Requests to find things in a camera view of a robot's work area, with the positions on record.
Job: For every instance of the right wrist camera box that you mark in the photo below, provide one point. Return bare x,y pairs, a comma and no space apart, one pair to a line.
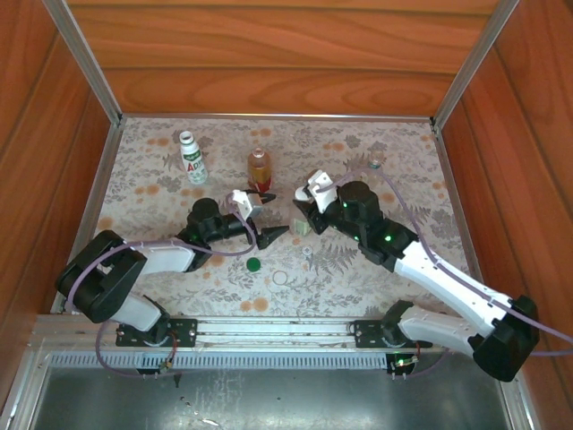
322,192

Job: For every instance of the small board with green light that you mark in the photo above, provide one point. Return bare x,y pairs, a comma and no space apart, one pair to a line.
403,362

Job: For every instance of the grey sheet metal panel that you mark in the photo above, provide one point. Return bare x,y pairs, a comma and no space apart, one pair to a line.
268,398

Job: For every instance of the aluminium frame cross bar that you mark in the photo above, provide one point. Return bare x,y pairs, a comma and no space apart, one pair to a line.
277,117

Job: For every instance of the aluminium mounting rail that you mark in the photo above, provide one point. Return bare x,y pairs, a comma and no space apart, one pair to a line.
273,329

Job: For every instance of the floral tablecloth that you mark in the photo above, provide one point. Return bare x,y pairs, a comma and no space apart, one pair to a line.
215,291

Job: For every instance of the aluminium side rail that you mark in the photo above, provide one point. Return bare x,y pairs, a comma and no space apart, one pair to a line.
96,197
456,197

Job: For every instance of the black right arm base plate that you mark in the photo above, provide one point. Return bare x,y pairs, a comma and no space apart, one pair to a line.
369,333

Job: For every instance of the white cap blue print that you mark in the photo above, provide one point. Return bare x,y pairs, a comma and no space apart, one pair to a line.
307,251

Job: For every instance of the aluminium frame post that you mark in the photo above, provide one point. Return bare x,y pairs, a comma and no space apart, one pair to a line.
85,58
474,58

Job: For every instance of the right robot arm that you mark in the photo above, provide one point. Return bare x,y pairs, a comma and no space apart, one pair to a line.
452,286

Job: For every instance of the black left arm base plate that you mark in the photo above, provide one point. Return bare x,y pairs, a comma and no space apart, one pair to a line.
183,333

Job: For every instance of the small clear bottle green band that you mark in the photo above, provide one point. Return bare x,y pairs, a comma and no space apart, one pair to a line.
375,159

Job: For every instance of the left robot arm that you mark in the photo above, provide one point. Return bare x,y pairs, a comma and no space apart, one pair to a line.
98,277

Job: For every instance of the amber tea bottle red label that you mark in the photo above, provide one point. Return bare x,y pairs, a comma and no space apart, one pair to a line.
259,174

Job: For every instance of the white bottle green red label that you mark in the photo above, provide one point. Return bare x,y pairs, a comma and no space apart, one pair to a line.
194,165

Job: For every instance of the clear bottle pale green label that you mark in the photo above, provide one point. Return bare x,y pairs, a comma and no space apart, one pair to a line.
302,227

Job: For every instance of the green bottle cap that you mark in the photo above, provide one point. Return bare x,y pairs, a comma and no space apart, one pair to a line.
254,265

